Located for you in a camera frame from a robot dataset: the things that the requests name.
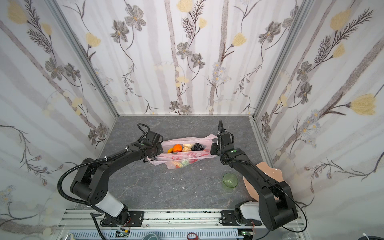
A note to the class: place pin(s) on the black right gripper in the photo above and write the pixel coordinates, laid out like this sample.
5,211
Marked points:
215,147

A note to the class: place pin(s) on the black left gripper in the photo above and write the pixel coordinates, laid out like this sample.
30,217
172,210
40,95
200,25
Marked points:
156,147

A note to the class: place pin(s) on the pink plastic bag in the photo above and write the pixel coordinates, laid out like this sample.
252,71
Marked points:
182,159

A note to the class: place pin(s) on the peach scalloped plate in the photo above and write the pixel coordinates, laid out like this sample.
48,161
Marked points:
273,173

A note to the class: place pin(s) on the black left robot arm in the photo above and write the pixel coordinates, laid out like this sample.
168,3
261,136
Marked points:
88,183

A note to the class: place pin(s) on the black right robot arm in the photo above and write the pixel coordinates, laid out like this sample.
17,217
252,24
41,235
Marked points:
276,206

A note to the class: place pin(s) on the orange fake orange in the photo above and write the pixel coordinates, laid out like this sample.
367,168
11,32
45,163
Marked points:
177,148

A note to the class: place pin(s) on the dark fake grape bunch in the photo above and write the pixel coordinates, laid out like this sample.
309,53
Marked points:
198,147

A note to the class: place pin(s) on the beige fake fruit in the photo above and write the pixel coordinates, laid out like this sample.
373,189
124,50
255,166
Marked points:
187,147

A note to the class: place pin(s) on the green translucent plastic cup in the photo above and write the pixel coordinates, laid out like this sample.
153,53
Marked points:
230,180

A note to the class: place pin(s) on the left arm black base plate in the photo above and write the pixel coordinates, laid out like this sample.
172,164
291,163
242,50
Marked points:
132,219

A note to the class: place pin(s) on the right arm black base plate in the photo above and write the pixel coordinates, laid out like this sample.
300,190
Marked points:
233,218

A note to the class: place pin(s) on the aluminium frame rail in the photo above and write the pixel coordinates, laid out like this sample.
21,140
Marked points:
171,225

